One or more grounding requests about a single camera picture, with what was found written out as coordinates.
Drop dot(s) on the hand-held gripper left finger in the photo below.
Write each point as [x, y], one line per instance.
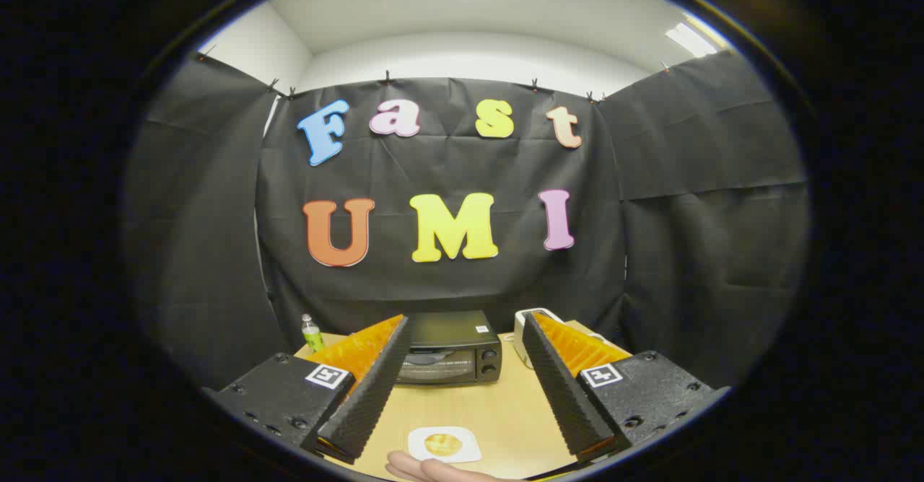
[372, 395]

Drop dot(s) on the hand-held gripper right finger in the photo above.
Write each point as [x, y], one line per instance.
[563, 395]

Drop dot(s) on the golden bread bun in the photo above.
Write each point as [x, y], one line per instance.
[442, 444]

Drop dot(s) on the black toaster oven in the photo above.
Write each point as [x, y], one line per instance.
[447, 330]

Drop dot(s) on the white pop-up toaster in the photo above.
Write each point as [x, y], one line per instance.
[517, 345]

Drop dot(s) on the green label plastic bottle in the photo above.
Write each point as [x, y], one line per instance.
[312, 338]

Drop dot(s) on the white plate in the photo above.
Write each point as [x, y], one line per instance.
[471, 446]

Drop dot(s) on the ceiling light panel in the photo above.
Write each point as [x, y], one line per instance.
[691, 40]

